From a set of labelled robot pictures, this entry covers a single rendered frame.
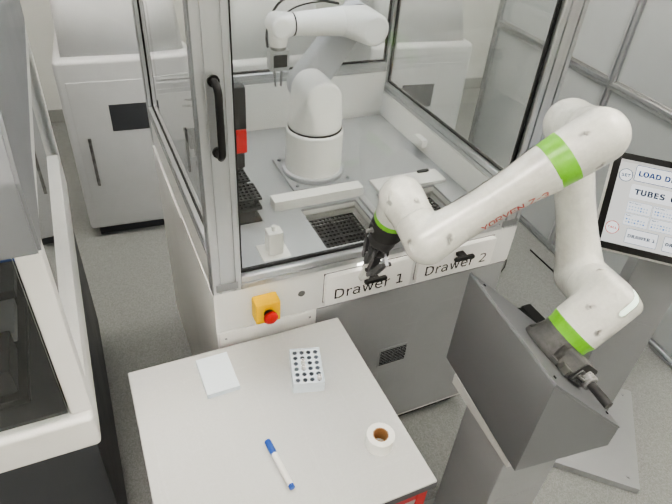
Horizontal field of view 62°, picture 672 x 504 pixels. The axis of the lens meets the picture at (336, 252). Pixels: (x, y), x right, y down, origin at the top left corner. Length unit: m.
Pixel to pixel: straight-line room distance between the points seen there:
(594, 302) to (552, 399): 0.27
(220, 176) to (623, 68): 2.26
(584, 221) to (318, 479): 0.90
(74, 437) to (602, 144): 1.29
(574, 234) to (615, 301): 0.21
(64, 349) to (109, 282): 1.89
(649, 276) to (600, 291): 0.73
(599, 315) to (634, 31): 1.90
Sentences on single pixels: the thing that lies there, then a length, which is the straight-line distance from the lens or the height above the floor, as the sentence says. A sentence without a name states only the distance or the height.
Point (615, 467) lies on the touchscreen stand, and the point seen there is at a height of 0.03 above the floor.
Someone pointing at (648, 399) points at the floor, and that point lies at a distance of 2.97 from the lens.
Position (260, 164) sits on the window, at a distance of 1.37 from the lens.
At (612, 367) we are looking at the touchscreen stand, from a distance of 2.44.
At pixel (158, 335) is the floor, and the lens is 2.79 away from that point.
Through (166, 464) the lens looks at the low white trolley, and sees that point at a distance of 1.46.
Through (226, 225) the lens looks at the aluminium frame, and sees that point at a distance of 1.41.
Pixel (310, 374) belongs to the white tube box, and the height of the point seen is 0.78.
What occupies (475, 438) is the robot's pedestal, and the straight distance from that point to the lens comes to 1.75.
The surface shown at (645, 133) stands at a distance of 3.05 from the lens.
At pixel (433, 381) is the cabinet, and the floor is 0.22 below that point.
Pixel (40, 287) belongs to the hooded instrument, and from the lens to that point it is 1.15.
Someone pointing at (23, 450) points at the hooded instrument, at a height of 0.86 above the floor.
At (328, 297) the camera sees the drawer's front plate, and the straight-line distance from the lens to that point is 1.67.
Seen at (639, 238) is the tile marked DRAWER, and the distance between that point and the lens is 1.99.
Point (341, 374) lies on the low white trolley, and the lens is 1.59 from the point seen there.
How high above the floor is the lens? 1.98
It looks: 38 degrees down
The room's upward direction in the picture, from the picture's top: 5 degrees clockwise
